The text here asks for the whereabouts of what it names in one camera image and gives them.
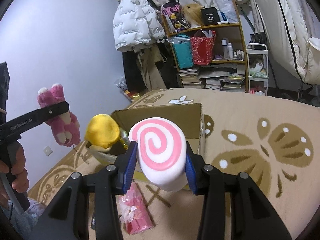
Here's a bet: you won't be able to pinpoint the white plastic bag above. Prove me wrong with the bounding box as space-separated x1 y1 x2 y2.
212 0 239 24

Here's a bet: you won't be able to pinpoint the red bag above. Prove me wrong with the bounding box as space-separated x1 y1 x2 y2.
190 30 217 66

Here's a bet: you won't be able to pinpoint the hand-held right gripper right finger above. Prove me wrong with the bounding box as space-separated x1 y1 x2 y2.
185 142 293 240

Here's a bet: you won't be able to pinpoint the white trolley cart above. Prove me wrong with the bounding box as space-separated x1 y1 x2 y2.
246 43 270 96

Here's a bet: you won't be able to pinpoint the black box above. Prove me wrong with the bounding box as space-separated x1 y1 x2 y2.
200 6 221 26

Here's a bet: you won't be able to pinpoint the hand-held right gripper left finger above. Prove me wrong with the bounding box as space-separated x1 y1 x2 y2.
29 141 138 240

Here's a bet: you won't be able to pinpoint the pink plastic packet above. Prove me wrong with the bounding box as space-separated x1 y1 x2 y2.
118 182 156 235

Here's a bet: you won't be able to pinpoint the pink swirl plush pillow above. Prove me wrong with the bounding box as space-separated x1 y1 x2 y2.
128 117 188 193

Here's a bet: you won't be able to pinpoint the teal bag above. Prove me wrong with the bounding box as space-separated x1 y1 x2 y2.
170 34 194 70

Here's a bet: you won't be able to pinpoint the clear plastic bag of toys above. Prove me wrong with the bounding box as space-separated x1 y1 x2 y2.
115 75 141 102

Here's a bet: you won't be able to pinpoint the cardboard box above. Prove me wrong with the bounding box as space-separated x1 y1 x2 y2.
86 103 206 192

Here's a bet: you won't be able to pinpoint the wooden shelf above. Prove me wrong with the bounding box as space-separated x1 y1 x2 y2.
161 0 249 93

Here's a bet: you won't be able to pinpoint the light blue fuzzy clothing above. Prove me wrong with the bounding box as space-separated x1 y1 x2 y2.
0 190 47 240

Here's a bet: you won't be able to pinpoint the grey cable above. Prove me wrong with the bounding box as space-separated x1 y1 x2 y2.
0 174 22 216

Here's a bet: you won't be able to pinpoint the black coat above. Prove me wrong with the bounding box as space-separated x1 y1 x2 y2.
122 47 146 98

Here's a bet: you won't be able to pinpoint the pile of books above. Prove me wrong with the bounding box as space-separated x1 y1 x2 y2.
178 64 247 92

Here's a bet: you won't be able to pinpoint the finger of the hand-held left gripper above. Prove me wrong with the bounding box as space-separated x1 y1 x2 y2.
6 102 70 137

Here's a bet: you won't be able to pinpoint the beige pants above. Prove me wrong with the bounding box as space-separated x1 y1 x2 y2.
136 46 168 93

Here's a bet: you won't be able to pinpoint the blonde wig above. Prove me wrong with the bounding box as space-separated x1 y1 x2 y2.
181 3 206 29

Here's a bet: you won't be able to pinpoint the row of toiletry bottles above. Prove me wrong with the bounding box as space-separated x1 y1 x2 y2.
221 38 246 61

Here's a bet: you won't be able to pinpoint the white puffer jacket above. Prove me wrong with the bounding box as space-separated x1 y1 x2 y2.
113 0 166 53

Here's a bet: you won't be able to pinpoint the pink and black patterned bag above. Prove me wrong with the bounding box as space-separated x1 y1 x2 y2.
161 0 191 33

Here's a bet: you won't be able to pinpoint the person's left hand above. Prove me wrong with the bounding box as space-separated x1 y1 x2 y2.
0 145 29 195

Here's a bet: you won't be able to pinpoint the pink bear plush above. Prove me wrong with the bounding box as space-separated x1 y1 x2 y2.
37 83 89 165

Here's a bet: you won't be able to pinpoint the yellow turtle plush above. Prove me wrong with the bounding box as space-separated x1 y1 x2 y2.
84 114 121 153

